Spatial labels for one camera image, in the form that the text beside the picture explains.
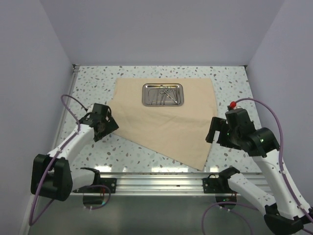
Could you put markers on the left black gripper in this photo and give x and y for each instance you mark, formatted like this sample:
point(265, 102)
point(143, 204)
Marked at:
point(111, 126)

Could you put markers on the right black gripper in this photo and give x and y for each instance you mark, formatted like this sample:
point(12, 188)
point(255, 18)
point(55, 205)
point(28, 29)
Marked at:
point(216, 123)

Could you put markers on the beige cloth wrap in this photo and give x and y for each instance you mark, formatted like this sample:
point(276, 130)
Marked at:
point(176, 132)

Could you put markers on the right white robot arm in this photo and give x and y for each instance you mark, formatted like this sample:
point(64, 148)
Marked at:
point(284, 210)

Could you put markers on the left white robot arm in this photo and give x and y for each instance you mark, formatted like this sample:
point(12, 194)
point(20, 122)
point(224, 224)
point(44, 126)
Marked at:
point(51, 174)

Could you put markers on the steel surgical scissors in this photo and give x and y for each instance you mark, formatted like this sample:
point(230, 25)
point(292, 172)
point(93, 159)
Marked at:
point(170, 93)

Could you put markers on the steel instrument tray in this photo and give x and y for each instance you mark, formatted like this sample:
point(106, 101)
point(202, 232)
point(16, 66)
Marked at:
point(162, 99)

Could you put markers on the steel forceps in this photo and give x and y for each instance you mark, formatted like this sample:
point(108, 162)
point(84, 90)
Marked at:
point(152, 96)

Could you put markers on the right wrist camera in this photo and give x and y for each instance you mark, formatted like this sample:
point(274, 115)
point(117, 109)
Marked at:
point(238, 118)

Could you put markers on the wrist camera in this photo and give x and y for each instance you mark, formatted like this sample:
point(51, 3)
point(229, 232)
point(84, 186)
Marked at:
point(238, 118)
point(101, 109)

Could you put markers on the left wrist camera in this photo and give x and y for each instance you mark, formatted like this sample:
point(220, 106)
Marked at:
point(101, 109)

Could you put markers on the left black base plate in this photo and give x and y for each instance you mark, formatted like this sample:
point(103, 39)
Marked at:
point(110, 183)

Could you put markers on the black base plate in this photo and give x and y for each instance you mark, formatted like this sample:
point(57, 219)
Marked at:
point(110, 183)
point(215, 184)

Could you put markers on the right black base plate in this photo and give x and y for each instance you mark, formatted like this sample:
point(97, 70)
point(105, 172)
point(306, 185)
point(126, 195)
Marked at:
point(215, 184)

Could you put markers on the aluminium rail frame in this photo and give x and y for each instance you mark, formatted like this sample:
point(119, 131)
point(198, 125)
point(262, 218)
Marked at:
point(157, 184)

